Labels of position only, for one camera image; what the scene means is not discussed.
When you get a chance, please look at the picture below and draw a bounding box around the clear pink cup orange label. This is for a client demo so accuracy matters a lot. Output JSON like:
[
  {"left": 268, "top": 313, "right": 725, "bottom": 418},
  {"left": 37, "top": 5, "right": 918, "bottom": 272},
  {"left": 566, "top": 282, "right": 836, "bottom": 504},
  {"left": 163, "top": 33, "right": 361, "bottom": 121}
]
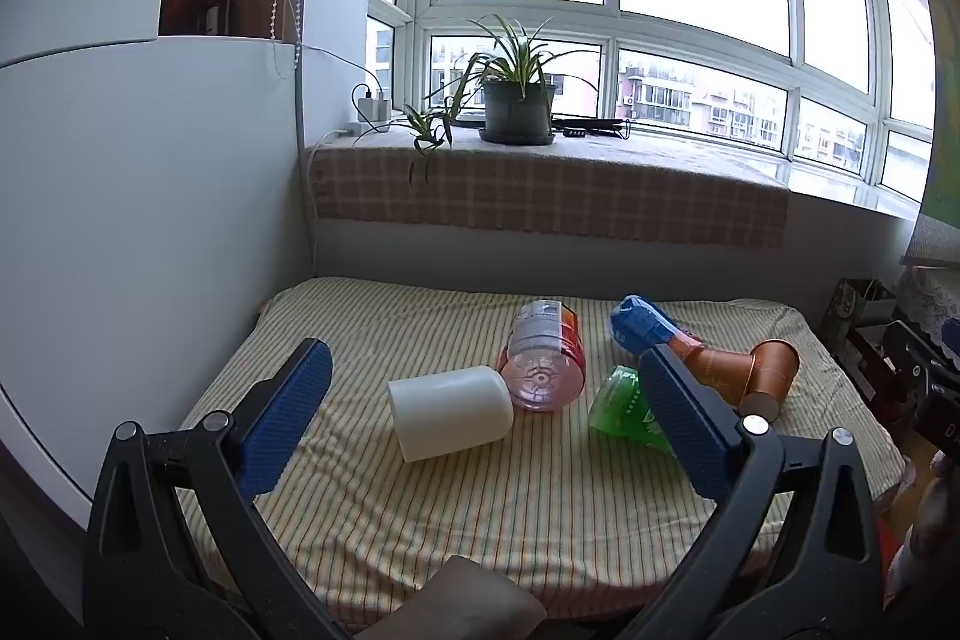
[{"left": 497, "top": 299, "right": 588, "bottom": 414}]

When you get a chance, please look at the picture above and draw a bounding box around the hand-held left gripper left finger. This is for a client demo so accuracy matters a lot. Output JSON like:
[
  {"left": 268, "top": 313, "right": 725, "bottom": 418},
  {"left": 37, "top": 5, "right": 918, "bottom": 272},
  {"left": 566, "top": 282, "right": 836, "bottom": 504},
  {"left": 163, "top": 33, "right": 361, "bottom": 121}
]
[{"left": 82, "top": 338, "right": 335, "bottom": 640}]

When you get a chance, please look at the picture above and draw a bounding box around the brown cushion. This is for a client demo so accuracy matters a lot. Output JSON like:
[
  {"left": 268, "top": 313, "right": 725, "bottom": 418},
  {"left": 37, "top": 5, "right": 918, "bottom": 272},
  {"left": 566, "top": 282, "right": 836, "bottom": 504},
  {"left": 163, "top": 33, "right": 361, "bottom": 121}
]
[{"left": 360, "top": 556, "right": 548, "bottom": 640}]

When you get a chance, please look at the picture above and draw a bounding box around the potted spider plant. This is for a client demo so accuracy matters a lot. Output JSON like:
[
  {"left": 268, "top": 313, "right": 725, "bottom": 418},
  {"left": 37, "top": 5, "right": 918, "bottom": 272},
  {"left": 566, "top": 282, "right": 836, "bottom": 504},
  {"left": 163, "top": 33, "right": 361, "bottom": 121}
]
[{"left": 401, "top": 14, "right": 605, "bottom": 161}]

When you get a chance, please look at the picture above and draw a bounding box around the green cup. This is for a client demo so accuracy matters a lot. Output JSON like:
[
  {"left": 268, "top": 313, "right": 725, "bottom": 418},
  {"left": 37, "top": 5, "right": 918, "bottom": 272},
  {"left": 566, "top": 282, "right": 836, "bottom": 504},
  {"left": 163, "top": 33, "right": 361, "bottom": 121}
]
[{"left": 587, "top": 365, "right": 676, "bottom": 457}]

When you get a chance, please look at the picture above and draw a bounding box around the person's right forearm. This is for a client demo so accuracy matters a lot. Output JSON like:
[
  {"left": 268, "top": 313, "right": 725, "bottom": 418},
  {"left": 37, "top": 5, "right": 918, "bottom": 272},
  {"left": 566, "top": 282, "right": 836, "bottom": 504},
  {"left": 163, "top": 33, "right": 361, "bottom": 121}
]
[{"left": 883, "top": 452, "right": 960, "bottom": 611}]

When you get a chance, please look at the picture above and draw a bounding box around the black flat device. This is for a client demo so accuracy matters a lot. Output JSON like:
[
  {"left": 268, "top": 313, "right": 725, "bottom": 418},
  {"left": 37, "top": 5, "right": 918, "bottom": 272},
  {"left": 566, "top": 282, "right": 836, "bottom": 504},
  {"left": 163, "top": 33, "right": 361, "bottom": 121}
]
[{"left": 551, "top": 116, "right": 631, "bottom": 141}]

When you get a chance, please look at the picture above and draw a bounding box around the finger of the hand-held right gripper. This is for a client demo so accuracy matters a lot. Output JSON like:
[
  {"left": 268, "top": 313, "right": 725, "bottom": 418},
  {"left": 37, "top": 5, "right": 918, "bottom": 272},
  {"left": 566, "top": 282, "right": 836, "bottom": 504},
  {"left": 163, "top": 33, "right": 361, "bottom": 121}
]
[{"left": 883, "top": 317, "right": 960, "bottom": 386}]

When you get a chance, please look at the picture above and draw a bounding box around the striped bed sheet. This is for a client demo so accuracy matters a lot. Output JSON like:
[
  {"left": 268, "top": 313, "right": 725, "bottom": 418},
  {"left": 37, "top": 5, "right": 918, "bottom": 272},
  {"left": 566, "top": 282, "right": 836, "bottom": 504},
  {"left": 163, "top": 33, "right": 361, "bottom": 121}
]
[{"left": 176, "top": 276, "right": 906, "bottom": 633}]

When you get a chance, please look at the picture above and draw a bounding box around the white window frame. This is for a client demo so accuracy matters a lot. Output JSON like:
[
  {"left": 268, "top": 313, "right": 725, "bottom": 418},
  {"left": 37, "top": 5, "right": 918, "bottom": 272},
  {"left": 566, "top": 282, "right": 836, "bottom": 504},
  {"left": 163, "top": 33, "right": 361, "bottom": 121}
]
[{"left": 366, "top": 0, "right": 938, "bottom": 208}]

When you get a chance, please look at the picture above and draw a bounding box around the blue cup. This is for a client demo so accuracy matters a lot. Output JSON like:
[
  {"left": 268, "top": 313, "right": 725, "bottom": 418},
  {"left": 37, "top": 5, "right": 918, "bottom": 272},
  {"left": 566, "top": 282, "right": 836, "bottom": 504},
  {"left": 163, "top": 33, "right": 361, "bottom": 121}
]
[{"left": 609, "top": 294, "right": 695, "bottom": 356}]

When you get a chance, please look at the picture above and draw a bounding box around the yellow green curtain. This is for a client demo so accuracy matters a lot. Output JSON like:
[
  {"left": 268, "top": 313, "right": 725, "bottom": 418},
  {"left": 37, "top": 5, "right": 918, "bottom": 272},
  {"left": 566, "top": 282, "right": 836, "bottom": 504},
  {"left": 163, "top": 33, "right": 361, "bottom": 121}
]
[{"left": 892, "top": 0, "right": 960, "bottom": 225}]

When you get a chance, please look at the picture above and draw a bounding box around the printed cardboard box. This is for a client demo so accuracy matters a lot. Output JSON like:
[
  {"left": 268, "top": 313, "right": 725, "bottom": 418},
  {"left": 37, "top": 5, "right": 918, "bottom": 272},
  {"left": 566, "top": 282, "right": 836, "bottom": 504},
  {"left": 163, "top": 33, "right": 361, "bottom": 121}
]
[{"left": 821, "top": 278, "right": 901, "bottom": 401}]

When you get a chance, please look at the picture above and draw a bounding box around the plaid windowsill cloth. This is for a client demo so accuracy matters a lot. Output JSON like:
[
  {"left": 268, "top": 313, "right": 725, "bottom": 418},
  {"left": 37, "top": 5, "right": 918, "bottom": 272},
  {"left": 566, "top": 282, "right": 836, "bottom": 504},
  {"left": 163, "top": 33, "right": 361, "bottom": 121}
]
[{"left": 309, "top": 126, "right": 792, "bottom": 251}]

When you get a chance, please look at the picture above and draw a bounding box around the white cabinet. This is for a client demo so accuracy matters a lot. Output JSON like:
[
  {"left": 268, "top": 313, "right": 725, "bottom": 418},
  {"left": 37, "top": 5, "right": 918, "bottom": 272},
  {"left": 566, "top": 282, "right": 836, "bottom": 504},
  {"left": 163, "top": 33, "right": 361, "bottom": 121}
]
[{"left": 0, "top": 0, "right": 317, "bottom": 532}]

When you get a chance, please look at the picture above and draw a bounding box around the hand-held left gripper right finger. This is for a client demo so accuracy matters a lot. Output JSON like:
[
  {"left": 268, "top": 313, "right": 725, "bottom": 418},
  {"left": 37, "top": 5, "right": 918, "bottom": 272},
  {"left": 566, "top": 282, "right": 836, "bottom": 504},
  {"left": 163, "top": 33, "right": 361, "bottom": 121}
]
[{"left": 636, "top": 344, "right": 887, "bottom": 640}]

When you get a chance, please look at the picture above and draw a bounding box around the white lace cloth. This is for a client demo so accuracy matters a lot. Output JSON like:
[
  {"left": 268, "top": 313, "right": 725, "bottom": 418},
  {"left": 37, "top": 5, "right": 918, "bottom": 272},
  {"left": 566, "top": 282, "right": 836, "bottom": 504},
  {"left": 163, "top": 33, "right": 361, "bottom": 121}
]
[{"left": 896, "top": 265, "right": 960, "bottom": 352}]

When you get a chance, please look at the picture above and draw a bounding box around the grey pipe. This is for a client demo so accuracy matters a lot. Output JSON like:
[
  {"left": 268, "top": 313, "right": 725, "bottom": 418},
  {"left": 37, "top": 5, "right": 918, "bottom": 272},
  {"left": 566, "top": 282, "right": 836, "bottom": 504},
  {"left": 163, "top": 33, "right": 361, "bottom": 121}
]
[{"left": 295, "top": 40, "right": 321, "bottom": 278}]

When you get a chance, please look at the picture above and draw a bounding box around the white cup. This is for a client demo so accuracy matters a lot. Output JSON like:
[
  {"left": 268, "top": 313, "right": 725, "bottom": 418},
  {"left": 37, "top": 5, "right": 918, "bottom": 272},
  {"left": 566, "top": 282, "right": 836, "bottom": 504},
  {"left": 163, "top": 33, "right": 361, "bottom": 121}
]
[{"left": 386, "top": 365, "right": 515, "bottom": 463}]

